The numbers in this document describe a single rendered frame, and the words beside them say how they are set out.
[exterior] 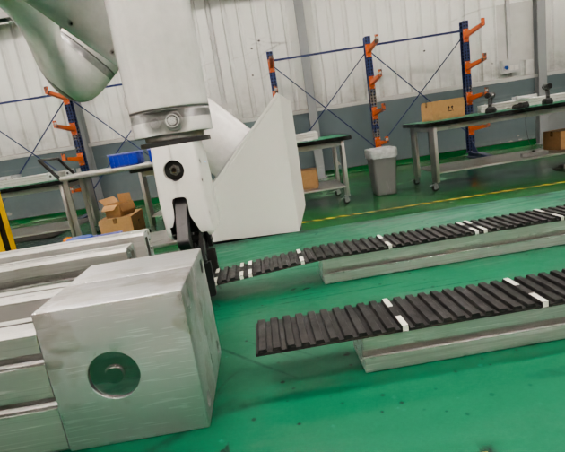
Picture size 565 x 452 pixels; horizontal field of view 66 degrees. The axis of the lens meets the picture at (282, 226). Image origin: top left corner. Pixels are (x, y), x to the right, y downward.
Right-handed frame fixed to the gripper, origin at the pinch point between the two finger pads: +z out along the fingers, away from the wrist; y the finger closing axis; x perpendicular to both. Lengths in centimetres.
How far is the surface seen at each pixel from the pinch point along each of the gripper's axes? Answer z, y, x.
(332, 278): 2.5, -2.1, -14.6
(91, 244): -5.1, 2.2, 12.5
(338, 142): 10, 448, -101
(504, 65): -61, 722, -453
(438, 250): 1.5, -1.4, -27.4
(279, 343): -0.5, -21.1, -7.9
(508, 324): 1.1, -21.1, -24.2
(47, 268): -4.7, -5.0, 14.4
